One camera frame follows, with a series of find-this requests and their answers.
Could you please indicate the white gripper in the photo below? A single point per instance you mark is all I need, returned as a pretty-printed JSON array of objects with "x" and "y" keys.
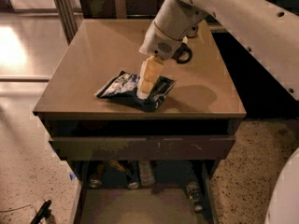
[{"x": 156, "y": 44}]

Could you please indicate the open middle drawer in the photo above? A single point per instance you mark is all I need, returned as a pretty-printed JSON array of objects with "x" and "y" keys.
[{"x": 164, "y": 202}]

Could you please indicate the patterned can in drawer right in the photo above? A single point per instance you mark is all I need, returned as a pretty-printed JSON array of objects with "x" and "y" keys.
[{"x": 193, "y": 192}]

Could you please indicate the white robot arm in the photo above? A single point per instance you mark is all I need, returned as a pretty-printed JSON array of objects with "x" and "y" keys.
[{"x": 258, "y": 182}]

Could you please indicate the silver can in drawer left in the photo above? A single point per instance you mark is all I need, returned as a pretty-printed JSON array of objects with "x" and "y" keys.
[{"x": 95, "y": 175}]

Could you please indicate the black tool on floor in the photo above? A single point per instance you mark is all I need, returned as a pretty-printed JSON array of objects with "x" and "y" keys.
[{"x": 43, "y": 212}]

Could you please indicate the dark can in drawer middle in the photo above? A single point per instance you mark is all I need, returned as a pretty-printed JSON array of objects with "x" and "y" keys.
[{"x": 132, "y": 176}]

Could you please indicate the brown drawer cabinet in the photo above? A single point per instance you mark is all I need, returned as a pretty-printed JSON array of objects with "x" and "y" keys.
[{"x": 203, "y": 101}]

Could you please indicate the blue chip bag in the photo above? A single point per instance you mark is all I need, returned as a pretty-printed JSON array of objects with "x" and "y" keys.
[{"x": 122, "y": 89}]

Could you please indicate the snack packet in drawer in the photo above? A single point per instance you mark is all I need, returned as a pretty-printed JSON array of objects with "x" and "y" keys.
[{"x": 145, "y": 173}]

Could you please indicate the orange soda can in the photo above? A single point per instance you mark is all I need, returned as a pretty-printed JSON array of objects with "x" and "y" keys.
[{"x": 192, "y": 32}]

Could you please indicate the blue tape piece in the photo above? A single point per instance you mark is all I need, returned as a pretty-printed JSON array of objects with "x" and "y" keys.
[{"x": 72, "y": 176}]

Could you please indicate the closed top drawer front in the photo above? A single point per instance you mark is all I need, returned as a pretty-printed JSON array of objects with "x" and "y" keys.
[{"x": 200, "y": 147}]

